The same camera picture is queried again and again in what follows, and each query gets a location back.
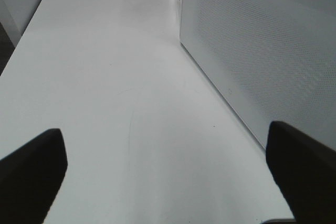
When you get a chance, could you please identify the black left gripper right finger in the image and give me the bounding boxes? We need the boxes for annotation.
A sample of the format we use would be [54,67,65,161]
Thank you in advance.
[266,121,335,223]

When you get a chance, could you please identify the white microwave door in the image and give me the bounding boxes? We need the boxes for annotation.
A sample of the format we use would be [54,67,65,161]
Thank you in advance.
[180,0,335,148]

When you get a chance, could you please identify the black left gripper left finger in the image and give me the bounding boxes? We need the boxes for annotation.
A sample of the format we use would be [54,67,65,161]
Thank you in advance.
[1,129,68,223]

